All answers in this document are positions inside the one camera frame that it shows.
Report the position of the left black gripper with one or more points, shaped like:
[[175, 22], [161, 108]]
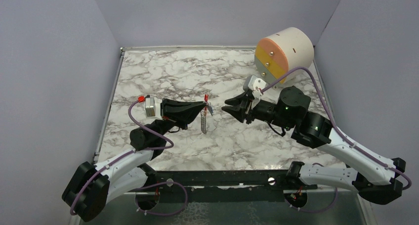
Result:
[[180, 113]]

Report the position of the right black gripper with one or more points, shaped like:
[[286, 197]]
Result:
[[237, 111]]

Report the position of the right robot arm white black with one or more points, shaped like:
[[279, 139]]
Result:
[[370, 175]]

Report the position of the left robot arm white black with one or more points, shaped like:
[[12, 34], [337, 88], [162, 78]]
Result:
[[94, 185]]

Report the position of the round drawer box pastel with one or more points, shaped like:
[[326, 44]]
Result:
[[281, 52]]

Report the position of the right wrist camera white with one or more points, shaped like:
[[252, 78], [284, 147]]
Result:
[[254, 84]]

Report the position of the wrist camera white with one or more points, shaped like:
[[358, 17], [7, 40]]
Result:
[[152, 107], [254, 84]]

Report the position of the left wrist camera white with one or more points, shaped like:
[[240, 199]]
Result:
[[152, 107]]

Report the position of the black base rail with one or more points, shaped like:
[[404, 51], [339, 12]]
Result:
[[213, 186]]

